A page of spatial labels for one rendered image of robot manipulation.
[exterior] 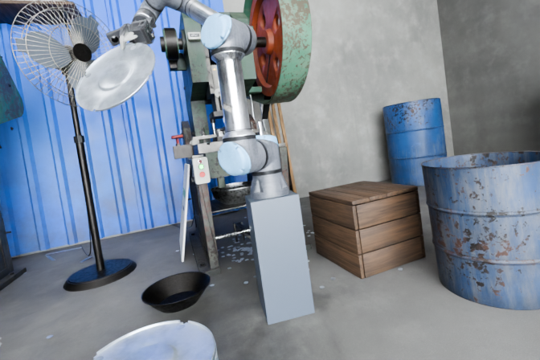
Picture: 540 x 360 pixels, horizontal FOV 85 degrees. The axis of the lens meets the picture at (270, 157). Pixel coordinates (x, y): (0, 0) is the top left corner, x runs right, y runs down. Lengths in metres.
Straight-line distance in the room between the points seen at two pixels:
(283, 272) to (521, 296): 0.77
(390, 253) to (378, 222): 0.16
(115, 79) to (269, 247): 0.77
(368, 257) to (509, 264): 0.50
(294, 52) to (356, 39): 2.27
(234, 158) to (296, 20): 1.04
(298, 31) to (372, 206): 1.02
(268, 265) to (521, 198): 0.84
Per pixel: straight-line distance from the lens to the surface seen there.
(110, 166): 3.05
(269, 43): 2.08
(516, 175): 1.20
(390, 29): 4.36
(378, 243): 1.47
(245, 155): 0.96
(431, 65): 4.67
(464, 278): 1.33
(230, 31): 1.04
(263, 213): 1.08
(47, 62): 1.99
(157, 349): 0.82
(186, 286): 1.62
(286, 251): 1.14
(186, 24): 1.94
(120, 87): 1.06
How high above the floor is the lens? 0.65
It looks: 3 degrees down
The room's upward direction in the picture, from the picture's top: 8 degrees counter-clockwise
